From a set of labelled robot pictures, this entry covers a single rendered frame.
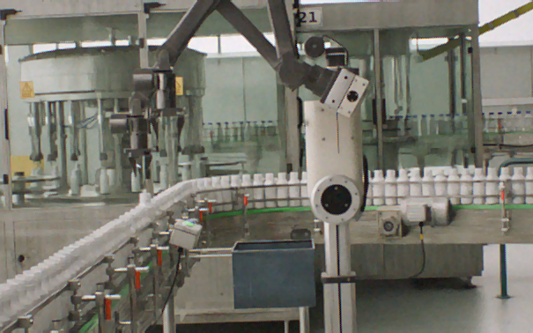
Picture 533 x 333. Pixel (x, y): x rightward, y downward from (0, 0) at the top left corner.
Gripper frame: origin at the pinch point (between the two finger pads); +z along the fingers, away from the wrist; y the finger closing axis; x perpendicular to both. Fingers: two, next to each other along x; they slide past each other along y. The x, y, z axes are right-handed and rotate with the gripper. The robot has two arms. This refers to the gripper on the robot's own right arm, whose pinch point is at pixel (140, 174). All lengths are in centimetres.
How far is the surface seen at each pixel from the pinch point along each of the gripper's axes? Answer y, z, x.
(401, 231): -100, 38, -141
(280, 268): -46, 39, -37
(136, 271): -13, 18, 104
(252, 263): -36, 37, -37
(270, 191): -39, 20, -167
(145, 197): -1.8, 7.6, 2.7
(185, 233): -17.6, 17.2, 26.7
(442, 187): -120, 19, -149
